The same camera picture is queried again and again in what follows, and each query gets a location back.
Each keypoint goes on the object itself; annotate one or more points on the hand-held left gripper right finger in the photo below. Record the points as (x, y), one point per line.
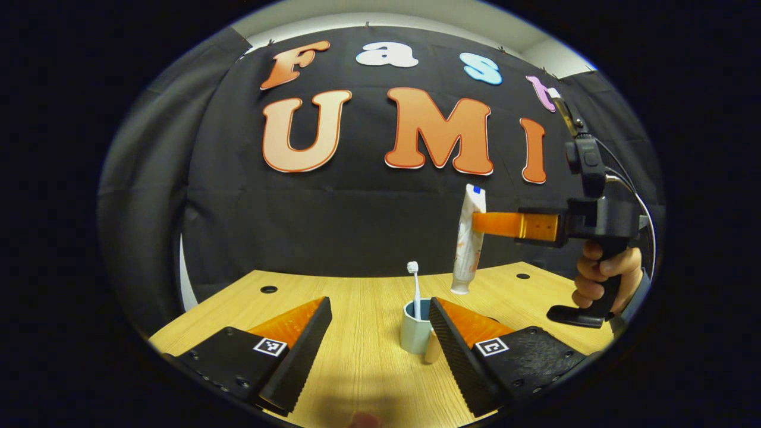
(455, 351)

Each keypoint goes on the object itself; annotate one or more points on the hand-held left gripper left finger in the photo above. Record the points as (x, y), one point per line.
(303, 351)

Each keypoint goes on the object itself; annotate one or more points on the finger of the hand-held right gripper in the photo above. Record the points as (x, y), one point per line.
(505, 224)

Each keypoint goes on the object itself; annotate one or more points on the white toothpaste tube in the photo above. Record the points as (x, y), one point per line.
(467, 255)

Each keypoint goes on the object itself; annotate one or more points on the white toothbrush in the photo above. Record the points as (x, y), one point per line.
(417, 291)

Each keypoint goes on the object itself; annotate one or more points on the wooden desktop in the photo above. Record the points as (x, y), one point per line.
(362, 333)

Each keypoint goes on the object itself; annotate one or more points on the black backdrop cloth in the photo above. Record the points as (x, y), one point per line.
(368, 220)

